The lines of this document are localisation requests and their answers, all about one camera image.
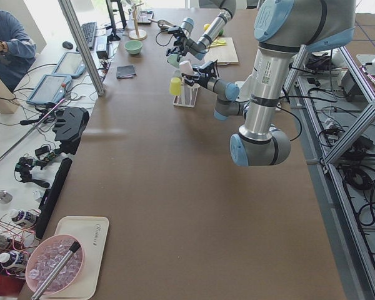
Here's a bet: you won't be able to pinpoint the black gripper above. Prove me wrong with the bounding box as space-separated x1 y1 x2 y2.
181 61 219 89
166 26 188 61

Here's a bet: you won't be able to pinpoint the mint green cup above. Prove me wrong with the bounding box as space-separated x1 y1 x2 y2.
167 54 180 69

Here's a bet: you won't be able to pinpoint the pink cup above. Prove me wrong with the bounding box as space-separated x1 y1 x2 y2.
179 61 194 74

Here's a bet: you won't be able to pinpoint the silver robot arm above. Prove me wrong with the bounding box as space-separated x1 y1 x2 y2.
180 1 356 166
166 0 236 61

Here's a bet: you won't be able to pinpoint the grey cup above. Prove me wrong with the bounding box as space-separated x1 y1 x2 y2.
172 69 182 79

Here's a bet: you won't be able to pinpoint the yellow cup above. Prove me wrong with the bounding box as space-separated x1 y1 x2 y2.
169 77 181 96

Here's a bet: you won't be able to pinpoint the wooden cup tree stand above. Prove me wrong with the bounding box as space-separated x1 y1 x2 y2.
128 2 147 41

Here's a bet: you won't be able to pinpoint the metal scoop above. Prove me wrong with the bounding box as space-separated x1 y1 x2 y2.
149 18 174 30

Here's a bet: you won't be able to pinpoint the mint green bowl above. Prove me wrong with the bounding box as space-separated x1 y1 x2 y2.
124 40 143 55

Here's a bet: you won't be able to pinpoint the wooden cutting board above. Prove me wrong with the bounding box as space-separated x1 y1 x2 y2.
204 37 239 64

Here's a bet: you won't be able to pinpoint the yellow plastic knife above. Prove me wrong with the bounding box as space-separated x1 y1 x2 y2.
209 42 227 49

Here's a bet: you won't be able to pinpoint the grey folded cloth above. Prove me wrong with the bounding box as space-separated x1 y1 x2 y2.
116 65 136 79

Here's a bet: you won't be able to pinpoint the black keyboard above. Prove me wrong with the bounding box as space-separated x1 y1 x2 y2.
81 22 97 50

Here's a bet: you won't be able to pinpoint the black computer mouse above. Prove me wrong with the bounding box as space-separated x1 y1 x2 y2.
62 41 74 50

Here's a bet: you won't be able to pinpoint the blue teach pendant upper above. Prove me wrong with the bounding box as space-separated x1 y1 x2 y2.
26 74 73 106

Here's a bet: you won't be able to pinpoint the person in blue hoodie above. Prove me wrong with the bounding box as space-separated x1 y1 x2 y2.
0 10 36 91

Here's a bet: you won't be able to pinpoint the black long bar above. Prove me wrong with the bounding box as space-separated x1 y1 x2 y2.
35 157 73 239

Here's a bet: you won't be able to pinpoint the beige tray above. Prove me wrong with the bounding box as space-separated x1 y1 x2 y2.
26 216 109 299

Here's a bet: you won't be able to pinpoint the metal tongs in bowl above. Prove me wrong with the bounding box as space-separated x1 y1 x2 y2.
31 241 81 300

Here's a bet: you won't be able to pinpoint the green clamp stick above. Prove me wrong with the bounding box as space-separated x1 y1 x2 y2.
0 97 66 162

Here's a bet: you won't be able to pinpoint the pink bowl with ice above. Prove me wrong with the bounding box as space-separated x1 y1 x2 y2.
26 234 84 295

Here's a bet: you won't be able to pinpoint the white wire cup rack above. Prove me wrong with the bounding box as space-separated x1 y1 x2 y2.
173 79 200 108

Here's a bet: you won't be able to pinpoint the aluminium frame post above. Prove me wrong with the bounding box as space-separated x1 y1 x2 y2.
58 0 105 96

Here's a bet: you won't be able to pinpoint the black plastic bracket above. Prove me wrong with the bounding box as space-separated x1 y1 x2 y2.
52 107 89 155

